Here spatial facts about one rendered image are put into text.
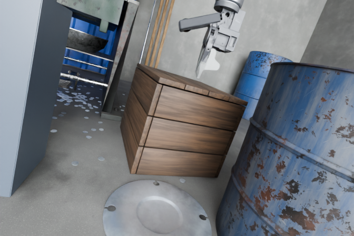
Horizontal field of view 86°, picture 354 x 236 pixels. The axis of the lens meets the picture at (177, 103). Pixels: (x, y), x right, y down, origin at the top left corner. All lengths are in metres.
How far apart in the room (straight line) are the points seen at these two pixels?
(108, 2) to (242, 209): 1.04
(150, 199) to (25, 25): 0.52
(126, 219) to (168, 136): 0.28
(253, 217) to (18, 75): 0.57
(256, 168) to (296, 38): 3.54
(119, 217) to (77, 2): 0.95
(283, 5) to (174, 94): 3.19
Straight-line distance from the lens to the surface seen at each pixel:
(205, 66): 0.55
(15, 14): 0.48
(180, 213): 0.62
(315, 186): 0.44
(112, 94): 1.09
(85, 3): 1.14
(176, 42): 2.66
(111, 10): 1.13
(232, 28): 0.58
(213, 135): 0.75
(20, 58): 0.48
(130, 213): 0.57
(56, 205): 0.59
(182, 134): 0.69
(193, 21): 0.56
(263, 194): 0.48
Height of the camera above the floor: 0.40
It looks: 11 degrees down
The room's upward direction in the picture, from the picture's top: 18 degrees clockwise
